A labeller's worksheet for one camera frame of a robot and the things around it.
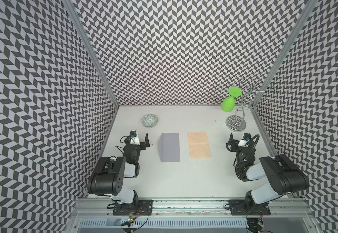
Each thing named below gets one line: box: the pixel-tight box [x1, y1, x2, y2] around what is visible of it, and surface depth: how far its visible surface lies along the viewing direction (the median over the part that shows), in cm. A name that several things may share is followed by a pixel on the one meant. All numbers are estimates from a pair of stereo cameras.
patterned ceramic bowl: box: [141, 114, 158, 129], surface depth 109 cm
